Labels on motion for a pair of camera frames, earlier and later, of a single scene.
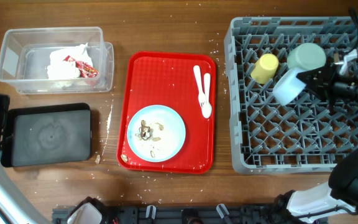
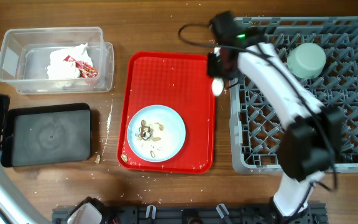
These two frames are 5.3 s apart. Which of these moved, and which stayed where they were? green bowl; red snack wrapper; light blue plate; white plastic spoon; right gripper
Moved: white plastic spoon; right gripper
Stayed: green bowl; red snack wrapper; light blue plate
